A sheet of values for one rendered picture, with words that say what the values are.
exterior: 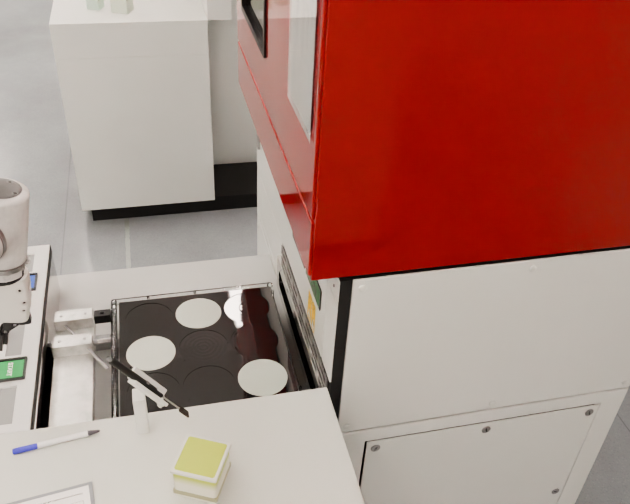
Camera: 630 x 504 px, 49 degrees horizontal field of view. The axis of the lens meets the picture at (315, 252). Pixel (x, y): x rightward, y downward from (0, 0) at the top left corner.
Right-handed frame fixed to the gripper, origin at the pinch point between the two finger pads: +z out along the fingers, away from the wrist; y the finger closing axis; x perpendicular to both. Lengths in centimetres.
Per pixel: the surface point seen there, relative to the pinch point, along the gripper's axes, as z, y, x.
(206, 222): 91, -74, -183
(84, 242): 103, -18, -176
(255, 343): 4, -50, -5
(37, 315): 7.6, -5.7, -15.1
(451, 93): -64, -60, 15
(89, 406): 13.4, -16.7, 4.3
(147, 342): 9.0, -27.8, -9.4
